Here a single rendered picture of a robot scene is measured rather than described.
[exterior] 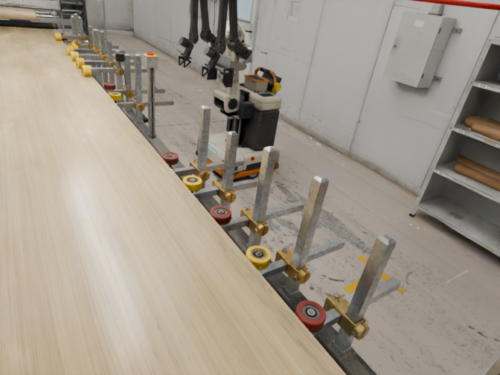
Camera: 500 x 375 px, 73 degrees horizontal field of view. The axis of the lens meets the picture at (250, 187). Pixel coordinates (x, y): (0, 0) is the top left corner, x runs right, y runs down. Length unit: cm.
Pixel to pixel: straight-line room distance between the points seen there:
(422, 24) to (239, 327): 320
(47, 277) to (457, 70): 346
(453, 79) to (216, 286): 315
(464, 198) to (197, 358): 323
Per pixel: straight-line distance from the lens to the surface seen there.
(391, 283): 126
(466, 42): 370
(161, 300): 94
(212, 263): 104
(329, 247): 133
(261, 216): 129
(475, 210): 373
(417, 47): 364
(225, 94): 312
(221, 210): 125
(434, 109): 379
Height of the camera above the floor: 161
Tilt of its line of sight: 30 degrees down
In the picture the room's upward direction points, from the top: 9 degrees clockwise
